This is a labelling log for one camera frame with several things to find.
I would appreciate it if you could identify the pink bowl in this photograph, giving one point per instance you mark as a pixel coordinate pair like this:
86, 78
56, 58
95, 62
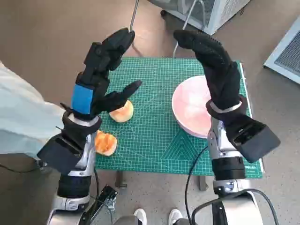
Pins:
189, 105

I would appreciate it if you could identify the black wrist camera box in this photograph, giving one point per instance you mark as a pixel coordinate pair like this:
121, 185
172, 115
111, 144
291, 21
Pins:
58, 154
257, 140

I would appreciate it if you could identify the white shoe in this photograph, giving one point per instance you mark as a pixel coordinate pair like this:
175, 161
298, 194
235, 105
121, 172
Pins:
140, 216
175, 216

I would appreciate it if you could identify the white vented cabinet on castors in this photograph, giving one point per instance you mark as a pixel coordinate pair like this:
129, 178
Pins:
220, 14

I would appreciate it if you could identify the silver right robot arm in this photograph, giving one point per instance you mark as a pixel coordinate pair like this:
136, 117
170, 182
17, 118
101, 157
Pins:
228, 166

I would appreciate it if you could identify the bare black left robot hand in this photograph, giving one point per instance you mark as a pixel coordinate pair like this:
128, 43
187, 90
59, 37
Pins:
82, 100

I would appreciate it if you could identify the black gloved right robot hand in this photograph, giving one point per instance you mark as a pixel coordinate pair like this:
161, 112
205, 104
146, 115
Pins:
220, 77

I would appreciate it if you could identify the white vented floor unit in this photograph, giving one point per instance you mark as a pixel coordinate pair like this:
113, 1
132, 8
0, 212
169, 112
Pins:
288, 56

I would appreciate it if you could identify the grey table leg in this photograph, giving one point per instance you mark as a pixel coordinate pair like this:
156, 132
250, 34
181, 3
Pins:
203, 184
120, 179

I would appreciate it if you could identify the long orange striped toy bread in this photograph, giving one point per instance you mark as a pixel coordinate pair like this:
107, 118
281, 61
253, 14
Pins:
106, 143

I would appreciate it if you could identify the metal chair leg with castor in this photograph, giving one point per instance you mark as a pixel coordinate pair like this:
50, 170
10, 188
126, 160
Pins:
134, 14

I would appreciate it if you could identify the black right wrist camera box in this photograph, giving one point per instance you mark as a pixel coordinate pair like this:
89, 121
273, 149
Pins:
257, 140

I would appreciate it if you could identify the black metal bar with clamp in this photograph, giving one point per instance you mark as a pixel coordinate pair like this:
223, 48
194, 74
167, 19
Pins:
105, 197

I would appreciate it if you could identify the round toy bread bun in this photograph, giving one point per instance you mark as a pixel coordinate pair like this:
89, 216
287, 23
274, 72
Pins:
123, 114

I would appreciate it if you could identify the grey metal tube leg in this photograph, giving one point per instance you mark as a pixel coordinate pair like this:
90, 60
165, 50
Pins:
191, 12

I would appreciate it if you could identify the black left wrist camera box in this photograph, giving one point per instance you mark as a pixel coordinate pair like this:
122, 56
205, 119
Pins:
58, 154

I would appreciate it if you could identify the green cutting mat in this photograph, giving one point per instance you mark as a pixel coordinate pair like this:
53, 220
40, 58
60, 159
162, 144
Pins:
152, 105

